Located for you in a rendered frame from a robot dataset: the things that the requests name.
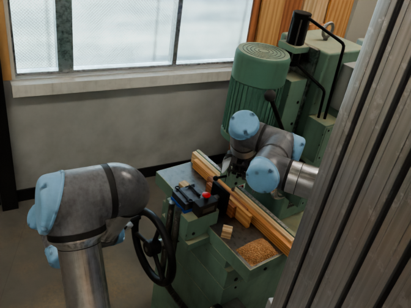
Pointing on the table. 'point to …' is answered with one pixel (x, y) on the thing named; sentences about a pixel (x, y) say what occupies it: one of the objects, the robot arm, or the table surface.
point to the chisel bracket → (232, 181)
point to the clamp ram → (218, 191)
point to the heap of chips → (257, 251)
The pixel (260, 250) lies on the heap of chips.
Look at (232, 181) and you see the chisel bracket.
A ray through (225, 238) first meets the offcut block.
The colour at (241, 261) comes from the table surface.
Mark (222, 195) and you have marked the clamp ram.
